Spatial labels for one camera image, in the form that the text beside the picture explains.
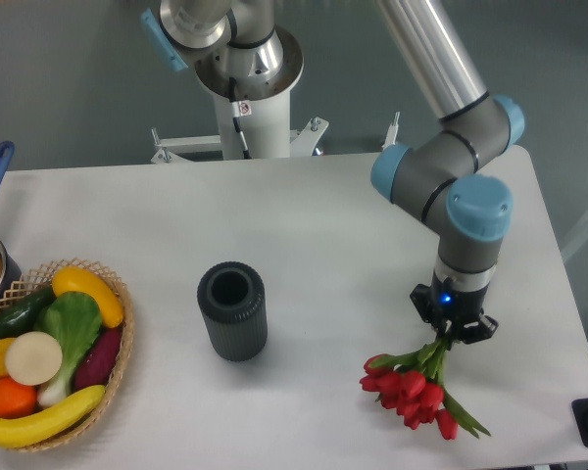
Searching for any yellow squash upper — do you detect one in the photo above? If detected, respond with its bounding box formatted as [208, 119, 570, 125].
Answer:
[51, 265, 124, 328]

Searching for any yellow banana squash lower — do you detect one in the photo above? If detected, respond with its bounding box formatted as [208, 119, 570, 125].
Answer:
[0, 385, 106, 448]

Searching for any green bok choy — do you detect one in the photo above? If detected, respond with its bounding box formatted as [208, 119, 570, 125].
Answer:
[33, 292, 102, 408]

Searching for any cream round radish slice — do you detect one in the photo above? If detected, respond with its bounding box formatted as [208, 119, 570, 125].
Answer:
[5, 331, 63, 386]

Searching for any orange fruit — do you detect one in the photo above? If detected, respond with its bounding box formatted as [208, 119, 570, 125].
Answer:
[0, 377, 37, 419]

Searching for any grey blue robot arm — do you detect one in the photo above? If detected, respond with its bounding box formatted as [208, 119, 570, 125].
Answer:
[140, 1, 525, 344]

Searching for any purple sweet potato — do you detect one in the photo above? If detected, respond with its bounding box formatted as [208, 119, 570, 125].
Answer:
[73, 328, 122, 391]

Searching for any woven wicker basket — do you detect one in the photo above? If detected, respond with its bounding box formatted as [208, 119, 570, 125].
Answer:
[0, 258, 134, 451]

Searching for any dark grey ribbed vase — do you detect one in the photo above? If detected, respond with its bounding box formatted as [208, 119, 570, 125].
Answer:
[197, 261, 269, 362]

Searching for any green cucumber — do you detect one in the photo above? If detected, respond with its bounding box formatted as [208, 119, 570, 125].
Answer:
[0, 286, 55, 340]

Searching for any white metal base bracket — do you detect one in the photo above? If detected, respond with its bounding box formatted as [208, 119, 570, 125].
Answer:
[149, 111, 403, 165]

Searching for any black cable on pedestal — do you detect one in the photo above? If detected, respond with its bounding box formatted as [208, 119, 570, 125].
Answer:
[227, 76, 253, 161]

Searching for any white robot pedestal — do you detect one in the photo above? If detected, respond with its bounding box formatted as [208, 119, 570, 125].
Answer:
[194, 26, 304, 160]

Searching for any red tulip bouquet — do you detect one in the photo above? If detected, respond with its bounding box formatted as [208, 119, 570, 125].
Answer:
[359, 337, 491, 441]

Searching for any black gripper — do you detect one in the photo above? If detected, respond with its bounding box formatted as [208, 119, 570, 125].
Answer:
[410, 274, 499, 351]

